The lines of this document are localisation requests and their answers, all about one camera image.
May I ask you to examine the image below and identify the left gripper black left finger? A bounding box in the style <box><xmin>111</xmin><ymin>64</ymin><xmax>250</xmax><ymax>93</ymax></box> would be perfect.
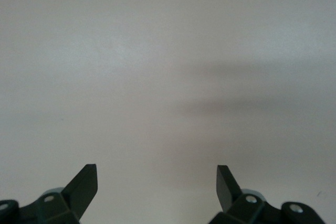
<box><xmin>0</xmin><ymin>164</ymin><xmax>99</xmax><ymax>224</ymax></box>

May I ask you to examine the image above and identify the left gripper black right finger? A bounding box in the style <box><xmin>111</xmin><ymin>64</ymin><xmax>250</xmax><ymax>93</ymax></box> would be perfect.
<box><xmin>209</xmin><ymin>165</ymin><xmax>327</xmax><ymax>224</ymax></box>

